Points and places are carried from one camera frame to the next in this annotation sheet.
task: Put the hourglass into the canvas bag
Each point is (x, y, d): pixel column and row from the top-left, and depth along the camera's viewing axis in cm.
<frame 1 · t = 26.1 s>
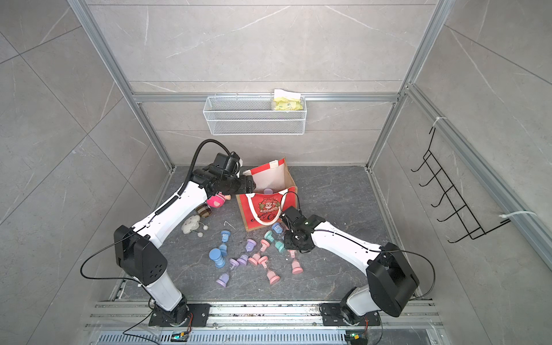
left hand: (250, 182, 83), fingers open
right hand: (292, 243, 84), fingers open
red canvas jute bag: (274, 192, 100), point 9 cm above the table
large blue hourglass: (215, 254, 80), point 10 cm above the table
purple hourglass near green: (268, 191, 100), point 10 cm above the table
pink hourglass front: (272, 277, 80), point 4 cm above the table
purple hourglass front left: (223, 279, 80), point 3 cm above the table
pink 15 hourglass: (296, 268, 83), point 3 cm above the table
blue small hourglass: (277, 227, 94), point 3 cm above the table
green small hourglass: (279, 245, 89), point 4 cm above the table
white fluffy plush toy: (204, 226, 97), on the table
blue hourglass left: (225, 238, 92), point 2 cm above the table

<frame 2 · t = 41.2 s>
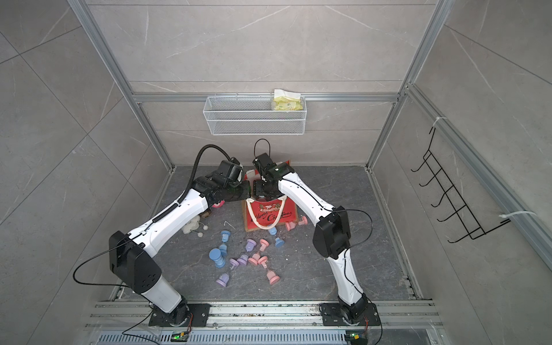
left hand: (252, 187, 82), fingers closed
right hand: (264, 192, 89), fingers open
pink 15 hourglass: (290, 226, 95), point 3 cm above the table
blue small hourglass: (278, 242, 90), point 4 cm above the table
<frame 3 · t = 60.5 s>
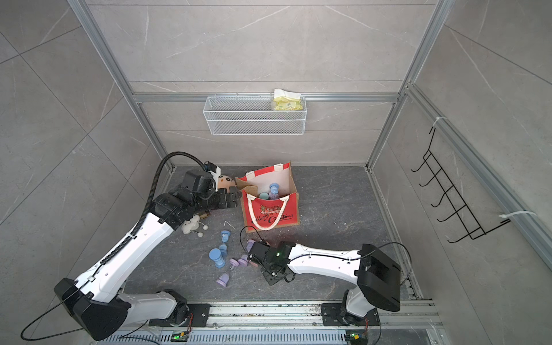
left hand: (232, 192, 74), fingers open
right hand: (275, 273, 78), fingers open
blue small hourglass: (274, 193, 96), point 12 cm above the table
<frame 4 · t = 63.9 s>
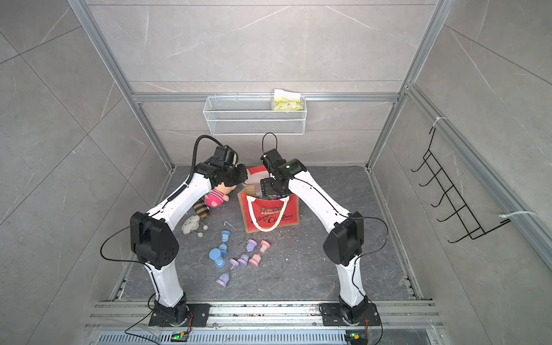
left hand: (251, 172, 88), fingers closed
right hand: (275, 189, 85), fingers open
pink hourglass middle: (264, 246, 90), point 3 cm above the table
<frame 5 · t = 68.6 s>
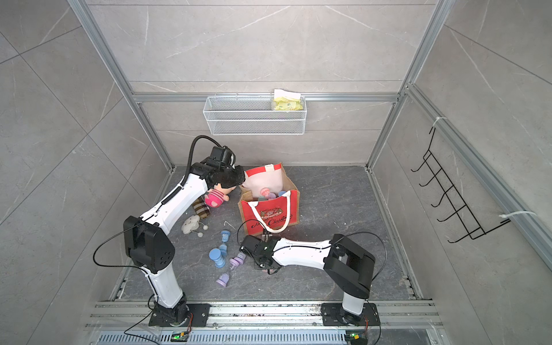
left hand: (249, 174, 86), fingers closed
right hand: (265, 262, 84), fingers open
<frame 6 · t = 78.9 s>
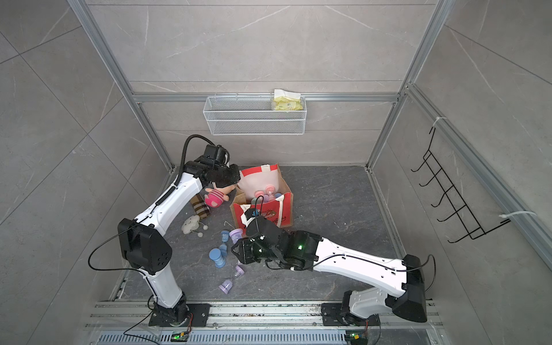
left hand: (243, 173, 86), fingers closed
right hand: (237, 251, 64), fingers open
